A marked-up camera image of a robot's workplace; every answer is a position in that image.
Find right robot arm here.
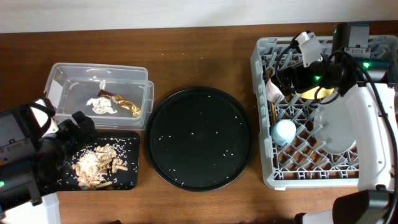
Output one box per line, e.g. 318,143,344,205
266,22,397,223

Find food scraps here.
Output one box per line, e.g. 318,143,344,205
71,138,137,190

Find blue cup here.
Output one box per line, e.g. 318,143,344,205
271,119,296,146

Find clear plastic bin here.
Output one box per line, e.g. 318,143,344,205
44,63,154,131

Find light grey plate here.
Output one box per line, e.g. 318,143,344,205
313,97,356,154

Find round black tray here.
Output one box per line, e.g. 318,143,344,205
145,86,254,192

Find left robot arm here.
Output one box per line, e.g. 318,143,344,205
1,102,97,218

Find black rectangular tray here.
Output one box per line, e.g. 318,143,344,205
55,131,141,192

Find white tissue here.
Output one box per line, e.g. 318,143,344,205
86,96,118,114

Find gold snack wrapper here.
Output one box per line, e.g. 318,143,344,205
98,90,141,118

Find pink cup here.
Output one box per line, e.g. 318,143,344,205
265,79,284,103

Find yellow bowl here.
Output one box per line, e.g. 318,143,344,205
297,87,335,100

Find grey dishwasher rack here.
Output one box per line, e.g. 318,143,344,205
251,35,397,189

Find wooden chopstick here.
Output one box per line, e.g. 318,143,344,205
270,102,277,125

